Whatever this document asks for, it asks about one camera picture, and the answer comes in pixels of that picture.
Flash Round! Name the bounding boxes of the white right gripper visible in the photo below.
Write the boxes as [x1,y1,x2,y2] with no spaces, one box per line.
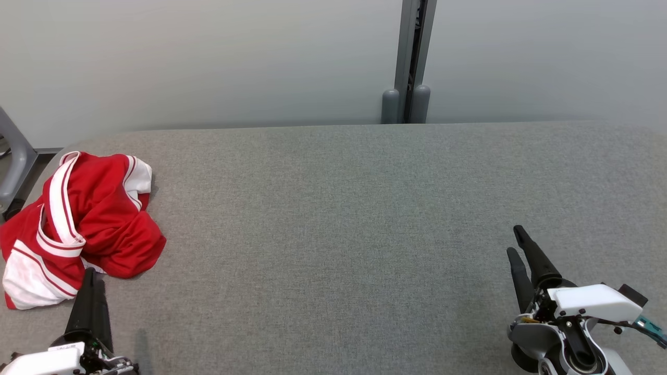
[507,224,643,326]

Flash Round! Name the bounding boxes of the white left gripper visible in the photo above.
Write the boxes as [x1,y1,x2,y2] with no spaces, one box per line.
[0,267,139,375]

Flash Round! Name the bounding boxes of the red basketball jersey white sleeves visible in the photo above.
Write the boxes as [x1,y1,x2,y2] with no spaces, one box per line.
[0,151,154,311]

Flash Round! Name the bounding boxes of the black caster wheel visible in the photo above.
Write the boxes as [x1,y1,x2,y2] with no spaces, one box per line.
[3,198,24,222]

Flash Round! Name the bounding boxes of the grey metal desk leg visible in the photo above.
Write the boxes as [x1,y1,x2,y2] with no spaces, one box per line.
[0,107,38,214]

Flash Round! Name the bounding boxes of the teal right camera connector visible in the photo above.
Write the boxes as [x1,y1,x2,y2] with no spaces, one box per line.
[633,315,667,349]

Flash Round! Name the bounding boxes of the grey rounded post cap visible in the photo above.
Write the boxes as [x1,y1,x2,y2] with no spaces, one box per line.
[409,84,431,124]
[381,89,401,124]

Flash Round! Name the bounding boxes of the grey partition post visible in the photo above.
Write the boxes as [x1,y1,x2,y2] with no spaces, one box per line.
[394,0,437,124]

